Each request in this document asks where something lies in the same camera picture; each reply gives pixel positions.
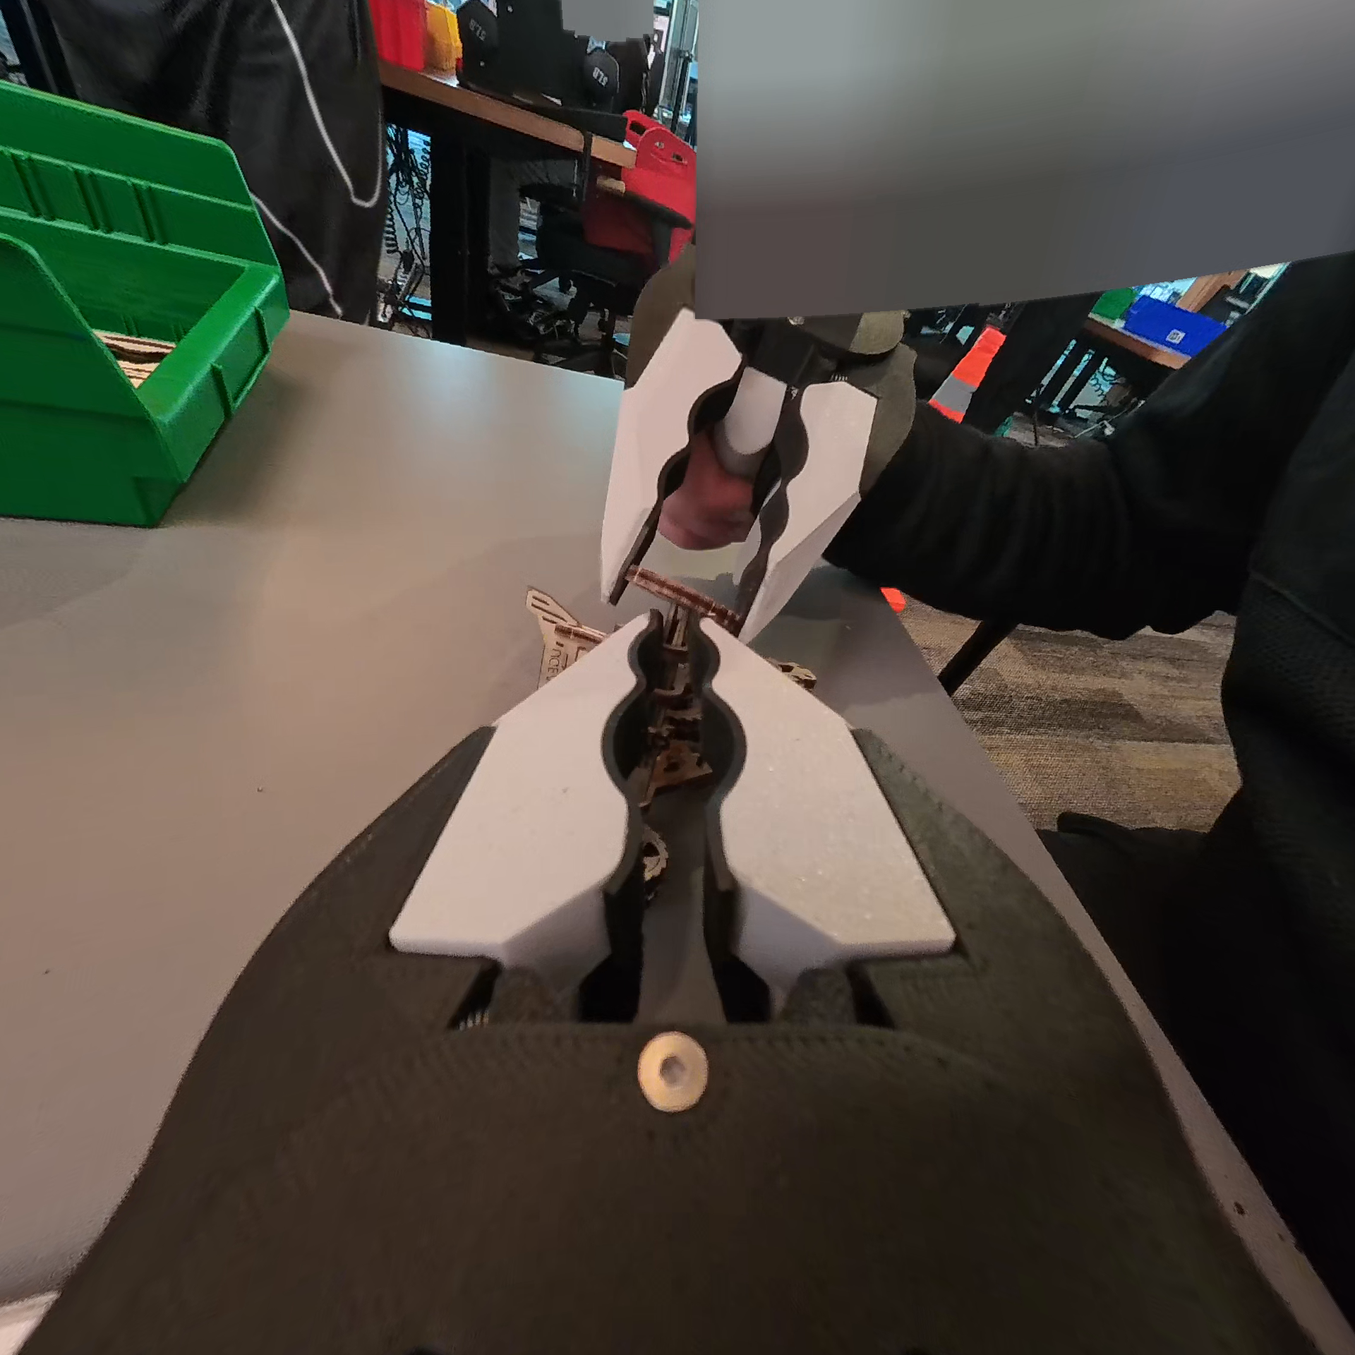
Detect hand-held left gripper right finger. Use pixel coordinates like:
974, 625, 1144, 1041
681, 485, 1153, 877
694, 620, 960, 1022

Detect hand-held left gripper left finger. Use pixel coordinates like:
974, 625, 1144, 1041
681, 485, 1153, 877
389, 614, 655, 1022

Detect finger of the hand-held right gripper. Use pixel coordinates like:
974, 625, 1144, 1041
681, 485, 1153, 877
599, 309, 745, 606
734, 379, 881, 646

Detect wooden buggy model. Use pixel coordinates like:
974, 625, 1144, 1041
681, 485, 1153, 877
526, 587, 820, 903

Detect person's right forearm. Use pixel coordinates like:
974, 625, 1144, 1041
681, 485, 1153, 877
824, 251, 1355, 641

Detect wooden model parts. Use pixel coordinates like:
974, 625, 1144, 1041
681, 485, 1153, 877
94, 330, 176, 395

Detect person's right hand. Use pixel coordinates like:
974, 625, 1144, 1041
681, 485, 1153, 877
657, 432, 763, 553

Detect orange traffic cone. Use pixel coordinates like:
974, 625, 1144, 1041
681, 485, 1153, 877
929, 325, 1007, 424

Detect wooden workbench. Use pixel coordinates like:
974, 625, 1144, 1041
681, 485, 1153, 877
376, 58, 639, 341
1079, 317, 1197, 372

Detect blue bin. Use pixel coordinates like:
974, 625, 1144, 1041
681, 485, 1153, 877
1124, 293, 1229, 358

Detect person's black clothing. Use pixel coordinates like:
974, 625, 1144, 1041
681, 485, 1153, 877
1037, 359, 1355, 1298

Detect black dumbbells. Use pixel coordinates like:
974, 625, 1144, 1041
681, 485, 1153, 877
455, 0, 652, 108

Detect red bin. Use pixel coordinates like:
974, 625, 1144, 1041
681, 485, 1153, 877
371, 0, 429, 67

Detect green plastic bin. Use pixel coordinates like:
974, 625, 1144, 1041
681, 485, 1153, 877
0, 78, 290, 529

